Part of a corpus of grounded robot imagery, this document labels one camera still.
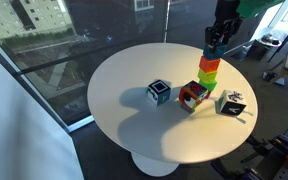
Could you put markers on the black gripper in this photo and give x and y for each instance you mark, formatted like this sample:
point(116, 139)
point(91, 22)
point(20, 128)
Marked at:
point(222, 31)

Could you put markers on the blue plastic cube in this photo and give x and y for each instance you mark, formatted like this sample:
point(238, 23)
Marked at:
point(214, 52)

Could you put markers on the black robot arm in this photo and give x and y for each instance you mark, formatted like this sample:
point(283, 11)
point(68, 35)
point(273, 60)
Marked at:
point(227, 10)

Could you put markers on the orange plastic cube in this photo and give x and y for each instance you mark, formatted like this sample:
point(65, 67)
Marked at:
point(209, 64)

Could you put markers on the lime yellow plastic cube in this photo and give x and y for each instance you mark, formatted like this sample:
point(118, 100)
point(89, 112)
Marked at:
point(207, 76)

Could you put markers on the green plastic cube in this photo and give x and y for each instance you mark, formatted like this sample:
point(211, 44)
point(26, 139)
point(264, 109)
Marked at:
point(210, 85)

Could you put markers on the magenta plastic cube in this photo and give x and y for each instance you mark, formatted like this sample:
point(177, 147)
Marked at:
point(207, 95)

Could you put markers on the colourful soft cube with dog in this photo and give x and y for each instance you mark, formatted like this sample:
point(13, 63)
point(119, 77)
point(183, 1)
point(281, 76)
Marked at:
point(192, 95)

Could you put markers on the white black soft zebra cube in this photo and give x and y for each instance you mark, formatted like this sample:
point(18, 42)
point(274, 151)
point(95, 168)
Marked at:
point(232, 103)

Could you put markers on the blue soft cube with numbers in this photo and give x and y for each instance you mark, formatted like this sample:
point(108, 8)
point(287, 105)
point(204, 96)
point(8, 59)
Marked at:
point(158, 91)

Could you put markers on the small side table with items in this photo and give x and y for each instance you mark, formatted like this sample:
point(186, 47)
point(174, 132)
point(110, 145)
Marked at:
point(270, 40)

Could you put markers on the small dark floor item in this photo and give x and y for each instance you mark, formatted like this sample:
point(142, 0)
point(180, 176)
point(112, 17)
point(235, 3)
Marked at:
point(269, 76)

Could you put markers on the small blue floor item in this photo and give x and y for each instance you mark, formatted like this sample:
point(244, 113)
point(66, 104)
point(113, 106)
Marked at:
point(279, 81)

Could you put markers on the blue black equipment with clamps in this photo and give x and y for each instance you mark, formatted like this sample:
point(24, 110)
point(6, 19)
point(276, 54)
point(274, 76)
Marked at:
point(267, 156)

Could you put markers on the dark window frame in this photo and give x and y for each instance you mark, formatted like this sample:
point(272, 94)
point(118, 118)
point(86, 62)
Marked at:
point(84, 55)

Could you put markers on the white table pedestal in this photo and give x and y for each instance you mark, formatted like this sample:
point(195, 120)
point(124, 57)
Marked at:
point(154, 165)

